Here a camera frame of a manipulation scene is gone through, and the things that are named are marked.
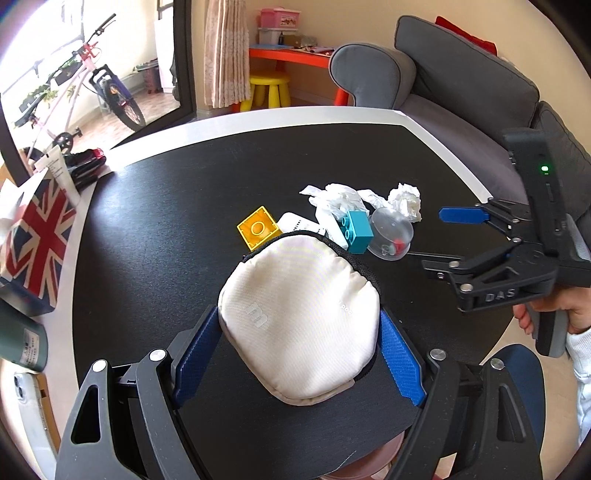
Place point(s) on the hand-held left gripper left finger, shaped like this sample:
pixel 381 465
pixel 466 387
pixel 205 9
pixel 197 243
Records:
pixel 198 350

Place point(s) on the teal toy brick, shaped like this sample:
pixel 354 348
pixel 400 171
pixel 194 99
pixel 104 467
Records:
pixel 360 230

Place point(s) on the yellow plastic stool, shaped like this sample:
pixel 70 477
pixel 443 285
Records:
pixel 270 81

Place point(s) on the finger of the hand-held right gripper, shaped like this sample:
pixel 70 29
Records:
pixel 443 267
pixel 461 214

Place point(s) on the person's right forearm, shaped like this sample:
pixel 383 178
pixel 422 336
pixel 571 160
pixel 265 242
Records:
pixel 581 355

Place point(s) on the pink stool seat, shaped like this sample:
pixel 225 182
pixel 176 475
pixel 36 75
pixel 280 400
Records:
pixel 369 461

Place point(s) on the black and red folded umbrella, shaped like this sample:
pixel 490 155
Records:
pixel 85 161

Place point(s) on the patterned beige curtain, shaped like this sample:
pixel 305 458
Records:
pixel 226 50

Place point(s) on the flag print tissue box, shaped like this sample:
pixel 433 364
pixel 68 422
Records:
pixel 41 230

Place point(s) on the grey storage box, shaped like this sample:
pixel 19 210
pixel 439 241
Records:
pixel 272 36

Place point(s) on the person's blue trousers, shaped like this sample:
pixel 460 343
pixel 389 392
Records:
pixel 526 383

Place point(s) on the white squeeze tube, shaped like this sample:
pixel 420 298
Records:
pixel 57 170

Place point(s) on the red cushion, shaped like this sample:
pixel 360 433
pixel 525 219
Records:
pixel 471 37

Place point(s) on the smartphone in clear case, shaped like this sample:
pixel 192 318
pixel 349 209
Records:
pixel 32 406

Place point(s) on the long crumpled white tissue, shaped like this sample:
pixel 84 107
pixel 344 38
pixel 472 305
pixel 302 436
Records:
pixel 337 196

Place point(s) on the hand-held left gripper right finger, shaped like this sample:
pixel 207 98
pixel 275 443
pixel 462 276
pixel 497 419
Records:
pixel 401 360

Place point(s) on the white fabric pouch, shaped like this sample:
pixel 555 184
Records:
pixel 295 318

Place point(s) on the balled white tissue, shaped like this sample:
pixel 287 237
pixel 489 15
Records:
pixel 406 198

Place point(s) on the clear plastic dome capsule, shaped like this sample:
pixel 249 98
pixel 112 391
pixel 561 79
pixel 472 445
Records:
pixel 390 230

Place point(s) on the yellow toy brick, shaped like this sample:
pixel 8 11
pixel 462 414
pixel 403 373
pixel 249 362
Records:
pixel 258 228

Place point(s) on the person's right hand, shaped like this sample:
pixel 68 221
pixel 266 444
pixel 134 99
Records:
pixel 579 314

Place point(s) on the green balcony plants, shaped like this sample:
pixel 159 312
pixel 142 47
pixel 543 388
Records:
pixel 69 69

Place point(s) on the orange children's table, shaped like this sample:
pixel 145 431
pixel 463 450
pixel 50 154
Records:
pixel 286 54

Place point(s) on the pink plastic basket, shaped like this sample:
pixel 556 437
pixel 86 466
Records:
pixel 150 76

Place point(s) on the black sliding door frame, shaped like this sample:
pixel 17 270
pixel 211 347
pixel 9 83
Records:
pixel 184 55

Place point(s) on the grey sofa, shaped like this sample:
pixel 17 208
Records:
pixel 461 78

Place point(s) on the pink and white bicycle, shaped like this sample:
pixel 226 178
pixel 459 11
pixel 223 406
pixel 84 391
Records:
pixel 124 101

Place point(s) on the green thermos bottle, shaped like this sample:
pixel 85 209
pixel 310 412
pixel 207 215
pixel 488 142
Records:
pixel 23 337

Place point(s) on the small white box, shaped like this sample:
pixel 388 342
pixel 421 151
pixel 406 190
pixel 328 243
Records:
pixel 295 222

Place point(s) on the pink storage box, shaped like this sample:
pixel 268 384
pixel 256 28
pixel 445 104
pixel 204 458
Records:
pixel 277 18

